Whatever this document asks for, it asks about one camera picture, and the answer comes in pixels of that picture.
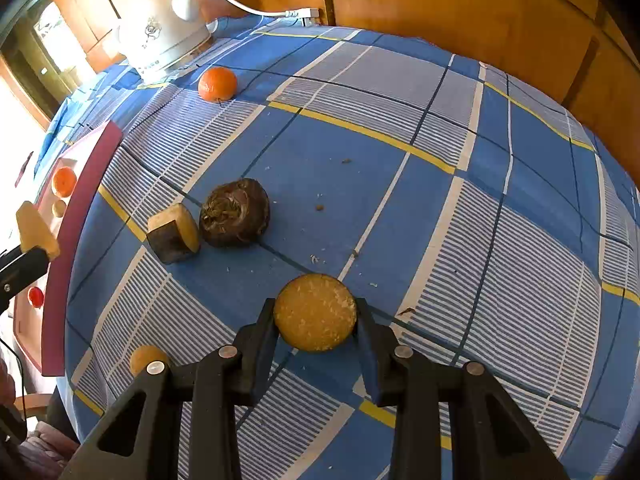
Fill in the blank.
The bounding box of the white floral electric kettle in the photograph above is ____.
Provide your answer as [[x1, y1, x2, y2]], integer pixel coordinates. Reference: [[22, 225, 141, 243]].
[[114, 0, 219, 83]]

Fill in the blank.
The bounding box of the orange tangerine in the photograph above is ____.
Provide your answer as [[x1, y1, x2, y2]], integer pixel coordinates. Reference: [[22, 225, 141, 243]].
[[197, 66, 238, 103], [51, 166, 78, 198]]

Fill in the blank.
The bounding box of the wooden door with glass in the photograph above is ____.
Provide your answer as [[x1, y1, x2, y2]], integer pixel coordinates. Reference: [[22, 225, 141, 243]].
[[0, 0, 86, 121]]

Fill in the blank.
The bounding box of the white power plug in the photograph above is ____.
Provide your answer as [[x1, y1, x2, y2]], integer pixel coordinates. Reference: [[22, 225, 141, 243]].
[[285, 7, 322, 26]]

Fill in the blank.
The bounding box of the wooden wardrobe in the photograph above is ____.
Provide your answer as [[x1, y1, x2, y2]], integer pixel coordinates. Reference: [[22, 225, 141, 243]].
[[45, 0, 640, 146]]

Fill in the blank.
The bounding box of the pink-edged white tray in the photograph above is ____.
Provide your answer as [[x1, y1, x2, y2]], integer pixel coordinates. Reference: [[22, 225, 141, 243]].
[[9, 121, 124, 377]]

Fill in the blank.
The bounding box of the yellow cut fruit chunk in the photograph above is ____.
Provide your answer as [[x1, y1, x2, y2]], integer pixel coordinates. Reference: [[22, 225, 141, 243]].
[[273, 273, 358, 353], [15, 201, 61, 262]]

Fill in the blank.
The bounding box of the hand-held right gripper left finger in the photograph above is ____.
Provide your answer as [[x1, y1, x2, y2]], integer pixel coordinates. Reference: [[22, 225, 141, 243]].
[[60, 297, 278, 480]]

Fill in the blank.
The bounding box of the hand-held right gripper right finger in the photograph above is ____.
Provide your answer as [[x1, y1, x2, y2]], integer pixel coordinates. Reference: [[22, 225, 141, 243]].
[[354, 297, 571, 480]]

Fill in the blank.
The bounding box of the brown-skinned cut fruit piece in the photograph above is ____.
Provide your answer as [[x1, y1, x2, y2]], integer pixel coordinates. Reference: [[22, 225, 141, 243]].
[[146, 202, 201, 264]]

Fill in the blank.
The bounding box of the blue plaid bedsheet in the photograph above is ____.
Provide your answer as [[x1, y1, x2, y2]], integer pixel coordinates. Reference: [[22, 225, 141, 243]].
[[32, 12, 640, 480]]

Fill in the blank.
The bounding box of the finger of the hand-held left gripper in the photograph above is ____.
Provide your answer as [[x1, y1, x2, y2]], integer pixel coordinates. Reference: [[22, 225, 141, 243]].
[[0, 246, 51, 311]]

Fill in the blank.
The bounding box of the dark brown water chestnut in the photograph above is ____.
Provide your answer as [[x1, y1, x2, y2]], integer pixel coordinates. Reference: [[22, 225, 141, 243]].
[[199, 178, 271, 248]]

